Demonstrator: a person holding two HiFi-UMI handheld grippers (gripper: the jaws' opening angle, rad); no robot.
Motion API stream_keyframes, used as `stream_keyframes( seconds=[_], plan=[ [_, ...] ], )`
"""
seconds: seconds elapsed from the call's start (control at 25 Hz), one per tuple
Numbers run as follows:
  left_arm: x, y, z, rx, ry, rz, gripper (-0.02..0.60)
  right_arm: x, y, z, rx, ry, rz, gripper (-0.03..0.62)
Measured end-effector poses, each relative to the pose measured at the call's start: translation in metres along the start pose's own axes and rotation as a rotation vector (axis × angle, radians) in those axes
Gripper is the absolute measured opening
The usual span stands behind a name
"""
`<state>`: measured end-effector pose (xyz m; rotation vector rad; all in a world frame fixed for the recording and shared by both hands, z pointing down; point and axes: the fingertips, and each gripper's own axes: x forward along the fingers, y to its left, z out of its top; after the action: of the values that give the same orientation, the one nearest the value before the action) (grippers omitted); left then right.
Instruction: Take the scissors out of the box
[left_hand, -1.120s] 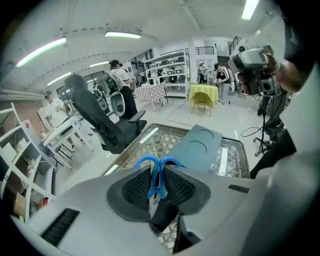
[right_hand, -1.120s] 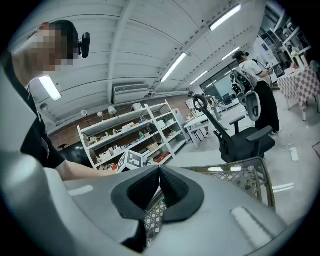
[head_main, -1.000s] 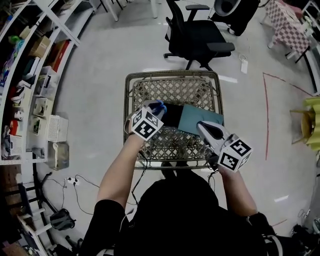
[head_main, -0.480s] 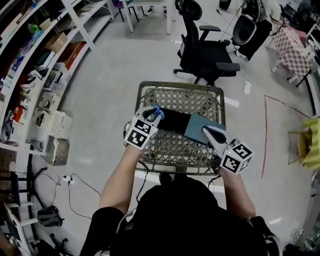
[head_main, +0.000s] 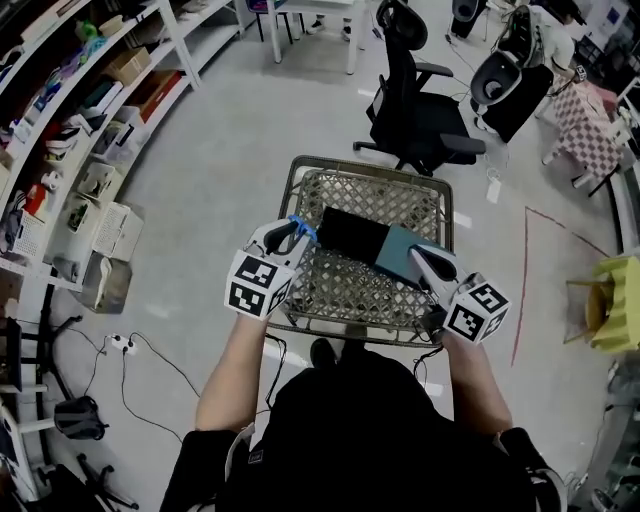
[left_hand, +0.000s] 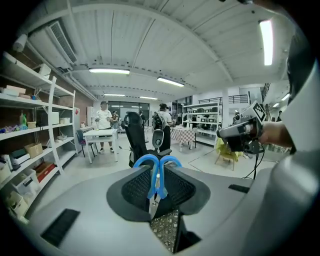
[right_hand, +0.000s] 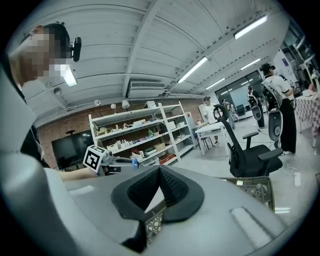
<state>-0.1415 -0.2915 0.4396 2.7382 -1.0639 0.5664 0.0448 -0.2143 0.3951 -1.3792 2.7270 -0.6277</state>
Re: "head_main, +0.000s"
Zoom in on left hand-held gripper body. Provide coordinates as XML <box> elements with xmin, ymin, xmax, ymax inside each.
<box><xmin>223</xmin><ymin>238</ymin><xmax>298</xmax><ymax>322</ymax></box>

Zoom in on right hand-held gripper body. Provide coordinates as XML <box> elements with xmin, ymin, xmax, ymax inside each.
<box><xmin>430</xmin><ymin>271</ymin><xmax>513</xmax><ymax>346</ymax></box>

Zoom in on blue-handled scissors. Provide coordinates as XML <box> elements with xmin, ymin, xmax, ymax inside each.
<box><xmin>287</xmin><ymin>214</ymin><xmax>320</xmax><ymax>244</ymax></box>

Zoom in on black case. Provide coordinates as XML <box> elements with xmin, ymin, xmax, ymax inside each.
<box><xmin>315</xmin><ymin>206</ymin><xmax>393</xmax><ymax>267</ymax></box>

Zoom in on person's left forearm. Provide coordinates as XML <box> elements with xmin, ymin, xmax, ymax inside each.
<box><xmin>194</xmin><ymin>314</ymin><xmax>269</xmax><ymax>433</ymax></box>

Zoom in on person's right forearm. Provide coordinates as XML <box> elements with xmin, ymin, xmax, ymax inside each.
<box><xmin>440</xmin><ymin>329</ymin><xmax>514</xmax><ymax>437</ymax></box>

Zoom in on red flat box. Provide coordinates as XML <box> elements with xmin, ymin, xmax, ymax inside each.
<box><xmin>134</xmin><ymin>69</ymin><xmax>184</xmax><ymax>124</ymax></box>

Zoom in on cardboard box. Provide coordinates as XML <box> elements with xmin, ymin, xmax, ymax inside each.
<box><xmin>101</xmin><ymin>46</ymin><xmax>153</xmax><ymax>87</ymax></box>

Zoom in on red floor tape line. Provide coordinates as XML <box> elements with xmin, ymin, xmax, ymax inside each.
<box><xmin>510</xmin><ymin>205</ymin><xmax>610</xmax><ymax>369</ymax></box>

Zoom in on rattan glass-top table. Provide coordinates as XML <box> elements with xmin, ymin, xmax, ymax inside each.
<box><xmin>267</xmin><ymin>154</ymin><xmax>456</xmax><ymax>349</ymax></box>

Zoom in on white flat adapter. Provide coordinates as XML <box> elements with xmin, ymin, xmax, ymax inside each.
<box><xmin>485</xmin><ymin>166</ymin><xmax>503</xmax><ymax>205</ymax></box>

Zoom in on person's left black shoe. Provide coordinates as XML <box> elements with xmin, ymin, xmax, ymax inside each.
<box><xmin>309</xmin><ymin>338</ymin><xmax>338</xmax><ymax>371</ymax></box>

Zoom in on large white perforated basket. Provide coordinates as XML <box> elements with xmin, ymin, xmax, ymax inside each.
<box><xmin>91</xmin><ymin>200</ymin><xmax>146</xmax><ymax>263</ymax></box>

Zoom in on yellow plastic stool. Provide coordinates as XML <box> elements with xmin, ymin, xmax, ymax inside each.
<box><xmin>564</xmin><ymin>254</ymin><xmax>640</xmax><ymax>354</ymax></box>

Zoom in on white power strip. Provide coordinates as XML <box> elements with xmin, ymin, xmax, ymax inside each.
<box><xmin>105</xmin><ymin>333</ymin><xmax>139</xmax><ymax>357</ymax></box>

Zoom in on clear plastic bin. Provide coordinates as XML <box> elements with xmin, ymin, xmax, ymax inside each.
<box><xmin>79</xmin><ymin>251</ymin><xmax>134</xmax><ymax>316</ymax></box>

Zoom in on black office chair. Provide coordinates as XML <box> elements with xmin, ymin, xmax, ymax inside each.
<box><xmin>352</xmin><ymin>0</ymin><xmax>488</xmax><ymax>178</ymax></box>

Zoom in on person's black clothing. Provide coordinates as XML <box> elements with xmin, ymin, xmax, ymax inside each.
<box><xmin>159</xmin><ymin>344</ymin><xmax>569</xmax><ymax>512</ymax></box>

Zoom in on pink checkered table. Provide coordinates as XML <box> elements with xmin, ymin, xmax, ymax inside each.
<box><xmin>541</xmin><ymin>74</ymin><xmax>627</xmax><ymax>197</ymax></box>

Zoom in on white shelf unit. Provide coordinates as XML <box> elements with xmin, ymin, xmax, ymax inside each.
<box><xmin>0</xmin><ymin>0</ymin><xmax>247</xmax><ymax>292</ymax></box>

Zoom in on grey black backpack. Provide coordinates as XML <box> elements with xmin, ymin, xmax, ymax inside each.
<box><xmin>53</xmin><ymin>395</ymin><xmax>110</xmax><ymax>442</ymax></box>

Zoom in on small white perforated basket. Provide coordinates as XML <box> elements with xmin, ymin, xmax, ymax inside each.
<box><xmin>11</xmin><ymin>211</ymin><xmax>49</xmax><ymax>259</ymax></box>

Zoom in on white table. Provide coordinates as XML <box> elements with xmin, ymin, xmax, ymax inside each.
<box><xmin>266</xmin><ymin>0</ymin><xmax>369</xmax><ymax>77</ymax></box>

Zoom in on black swivel chair base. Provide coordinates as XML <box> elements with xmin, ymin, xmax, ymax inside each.
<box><xmin>48</xmin><ymin>451</ymin><xmax>142</xmax><ymax>512</ymax></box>

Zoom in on small black camera module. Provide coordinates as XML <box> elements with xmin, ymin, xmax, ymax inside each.
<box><xmin>423</xmin><ymin>306</ymin><xmax>448</xmax><ymax>342</ymax></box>

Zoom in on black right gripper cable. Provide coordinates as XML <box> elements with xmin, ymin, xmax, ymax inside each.
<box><xmin>411</xmin><ymin>344</ymin><xmax>447</xmax><ymax>390</ymax></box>

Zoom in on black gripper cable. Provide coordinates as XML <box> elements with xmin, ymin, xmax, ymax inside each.
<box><xmin>263</xmin><ymin>333</ymin><xmax>289</xmax><ymax>410</ymax></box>
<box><xmin>411</xmin><ymin>344</ymin><xmax>447</xmax><ymax>390</ymax></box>

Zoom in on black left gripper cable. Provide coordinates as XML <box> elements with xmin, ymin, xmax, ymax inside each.
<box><xmin>263</xmin><ymin>333</ymin><xmax>289</xmax><ymax>410</ymax></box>

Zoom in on long black floor cable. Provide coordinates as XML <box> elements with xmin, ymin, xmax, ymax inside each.
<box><xmin>119</xmin><ymin>331</ymin><xmax>202</xmax><ymax>445</ymax></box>

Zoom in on black desk frame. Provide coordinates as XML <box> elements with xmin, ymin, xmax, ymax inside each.
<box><xmin>0</xmin><ymin>283</ymin><xmax>85</xmax><ymax>402</ymax></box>

